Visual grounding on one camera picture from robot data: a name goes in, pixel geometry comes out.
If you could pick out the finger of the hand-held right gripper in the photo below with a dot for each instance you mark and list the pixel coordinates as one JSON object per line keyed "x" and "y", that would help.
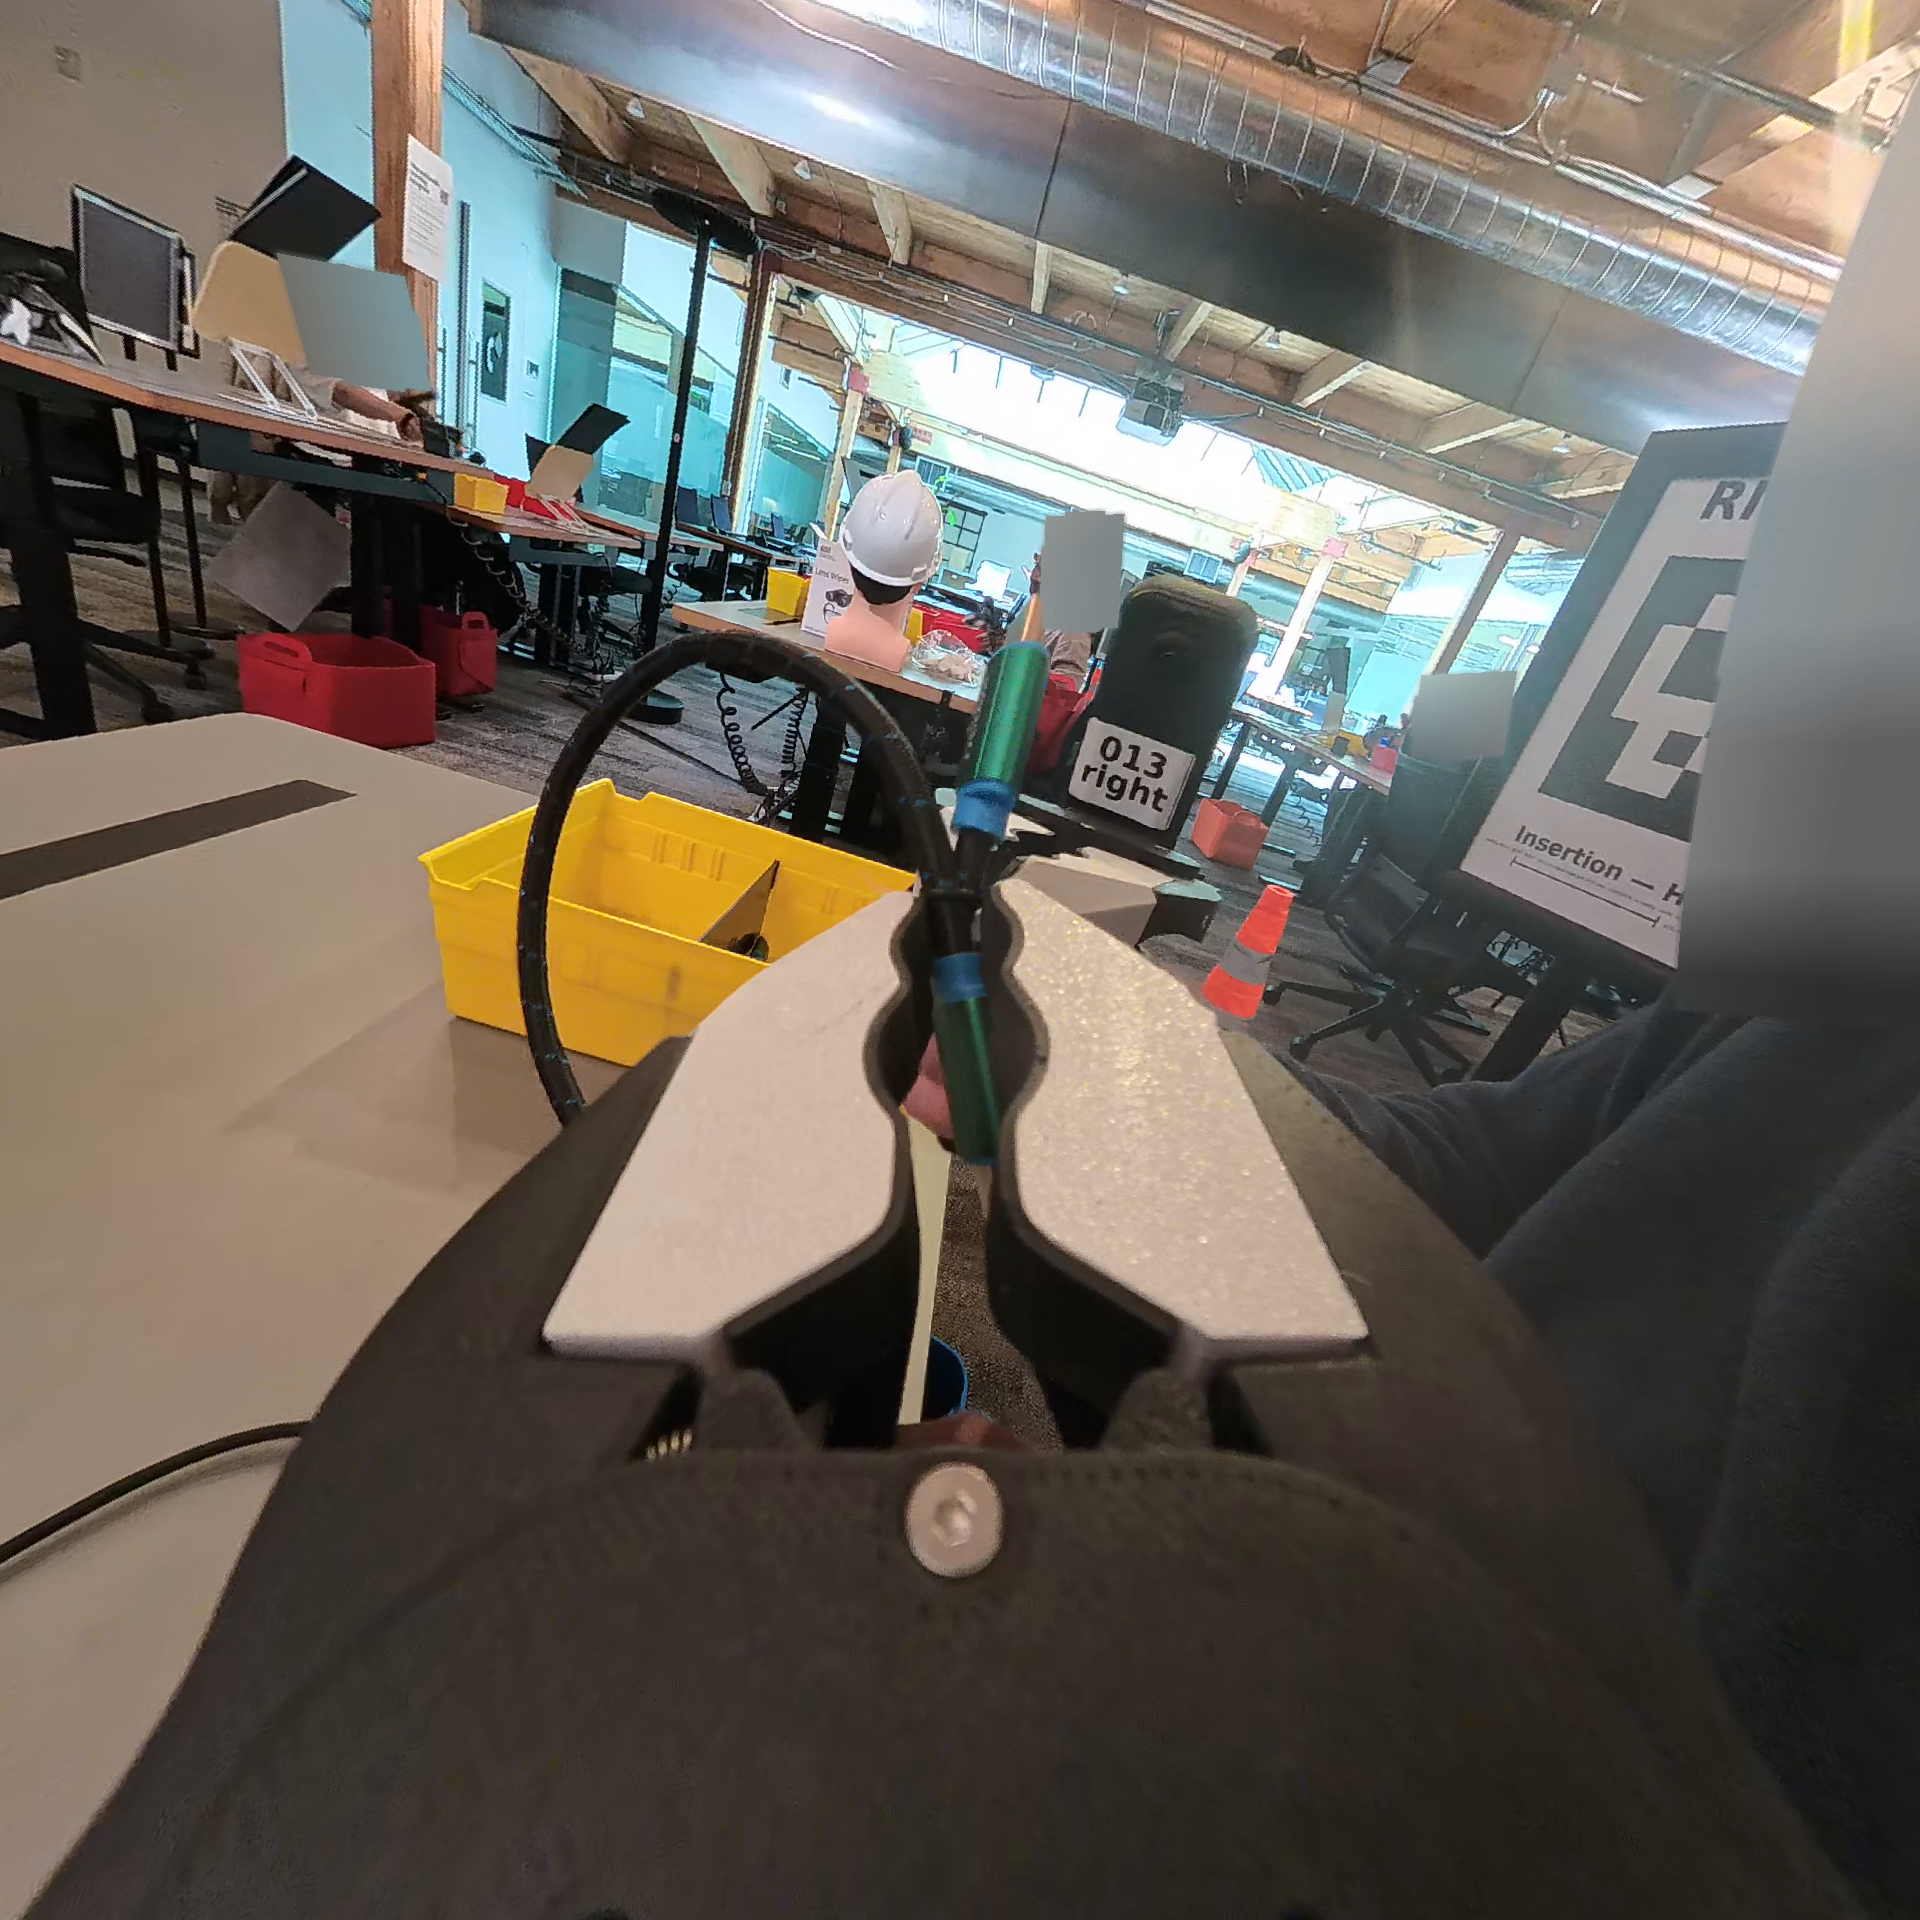
{"x": 1103, "y": 895}

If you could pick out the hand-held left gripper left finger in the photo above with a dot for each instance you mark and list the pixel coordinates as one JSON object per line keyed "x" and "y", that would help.
{"x": 721, "y": 1200}

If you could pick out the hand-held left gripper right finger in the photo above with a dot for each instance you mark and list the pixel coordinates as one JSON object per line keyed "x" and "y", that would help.
{"x": 1185, "y": 1200}

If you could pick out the yellow plastic bin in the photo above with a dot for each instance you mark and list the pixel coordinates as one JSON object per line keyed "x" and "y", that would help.
{"x": 601, "y": 932}

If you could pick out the person's right forearm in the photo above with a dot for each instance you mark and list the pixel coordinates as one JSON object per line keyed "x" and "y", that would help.
{"x": 1473, "y": 1128}

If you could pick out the orange traffic cone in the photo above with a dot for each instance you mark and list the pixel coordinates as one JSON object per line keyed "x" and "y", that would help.
{"x": 1245, "y": 962}

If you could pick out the black mesh office chair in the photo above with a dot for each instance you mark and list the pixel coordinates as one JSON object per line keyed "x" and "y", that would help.
{"x": 1413, "y": 900}

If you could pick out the mannequin head white helmet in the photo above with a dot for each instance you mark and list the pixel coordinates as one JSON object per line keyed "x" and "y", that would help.
{"x": 887, "y": 555}

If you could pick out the small yellow bin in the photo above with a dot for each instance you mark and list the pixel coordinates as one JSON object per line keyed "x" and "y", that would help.
{"x": 787, "y": 596}
{"x": 480, "y": 496}

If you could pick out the wooden top office desk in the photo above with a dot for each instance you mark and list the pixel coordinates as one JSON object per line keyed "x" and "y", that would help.
{"x": 780, "y": 638}

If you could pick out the framed marker sign board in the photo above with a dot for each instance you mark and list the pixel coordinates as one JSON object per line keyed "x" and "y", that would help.
{"x": 1621, "y": 722}

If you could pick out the black stand pole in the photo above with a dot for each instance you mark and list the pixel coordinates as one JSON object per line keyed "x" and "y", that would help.
{"x": 684, "y": 453}

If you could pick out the person's black top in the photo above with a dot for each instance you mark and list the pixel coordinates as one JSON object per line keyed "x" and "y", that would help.
{"x": 1740, "y": 1442}

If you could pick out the red bag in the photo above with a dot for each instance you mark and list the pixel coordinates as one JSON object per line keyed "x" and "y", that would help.
{"x": 458, "y": 655}

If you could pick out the long wooden work desk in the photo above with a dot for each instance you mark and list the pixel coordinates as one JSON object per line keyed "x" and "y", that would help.
{"x": 211, "y": 406}

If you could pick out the black computer monitor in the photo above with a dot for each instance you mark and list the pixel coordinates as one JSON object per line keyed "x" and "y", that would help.
{"x": 125, "y": 265}

